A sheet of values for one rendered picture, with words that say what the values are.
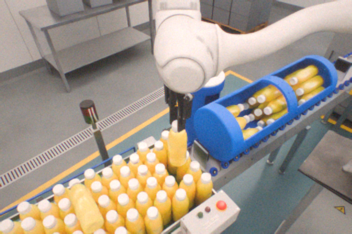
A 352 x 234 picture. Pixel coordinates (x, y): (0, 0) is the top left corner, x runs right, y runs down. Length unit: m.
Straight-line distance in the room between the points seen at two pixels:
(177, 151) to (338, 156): 0.82
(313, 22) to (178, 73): 0.36
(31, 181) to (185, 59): 2.36
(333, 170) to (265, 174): 1.21
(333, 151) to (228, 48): 1.03
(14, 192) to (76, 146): 0.67
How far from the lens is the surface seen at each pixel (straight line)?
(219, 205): 0.92
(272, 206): 2.29
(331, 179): 1.27
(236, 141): 1.05
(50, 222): 0.99
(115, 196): 1.01
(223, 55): 0.45
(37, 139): 2.98
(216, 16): 5.00
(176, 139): 0.82
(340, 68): 2.11
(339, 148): 1.43
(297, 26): 0.59
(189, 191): 1.00
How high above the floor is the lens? 1.92
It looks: 44 degrees down
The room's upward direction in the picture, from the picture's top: straight up
